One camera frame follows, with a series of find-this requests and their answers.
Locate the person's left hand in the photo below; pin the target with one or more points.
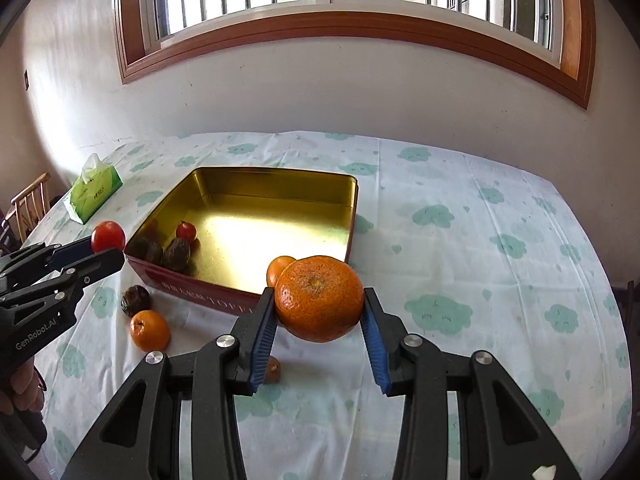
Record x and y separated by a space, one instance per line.
22 390

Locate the red and gold tin box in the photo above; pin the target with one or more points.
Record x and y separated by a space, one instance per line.
250 240

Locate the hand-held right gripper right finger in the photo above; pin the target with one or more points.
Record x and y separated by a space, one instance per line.
376 345

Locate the dark water chestnut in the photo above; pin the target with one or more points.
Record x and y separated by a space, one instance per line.
177 256
149 251
135 300

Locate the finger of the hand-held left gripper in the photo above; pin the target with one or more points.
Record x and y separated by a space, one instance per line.
100 265
70 252

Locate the small red cherry tomato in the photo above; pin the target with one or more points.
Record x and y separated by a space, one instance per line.
186 230

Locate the wooden framed window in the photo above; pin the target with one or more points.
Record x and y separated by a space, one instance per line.
350 25

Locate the green tissue pack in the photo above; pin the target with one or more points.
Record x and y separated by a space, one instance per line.
95 192

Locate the brown longan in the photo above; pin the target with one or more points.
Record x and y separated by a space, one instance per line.
274 371

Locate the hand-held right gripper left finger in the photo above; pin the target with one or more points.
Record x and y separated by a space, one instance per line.
262 340

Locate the orange mandarin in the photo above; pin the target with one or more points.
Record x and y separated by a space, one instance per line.
276 272
149 331
320 300

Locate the wooden chair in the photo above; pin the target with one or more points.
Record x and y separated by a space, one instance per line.
30 195

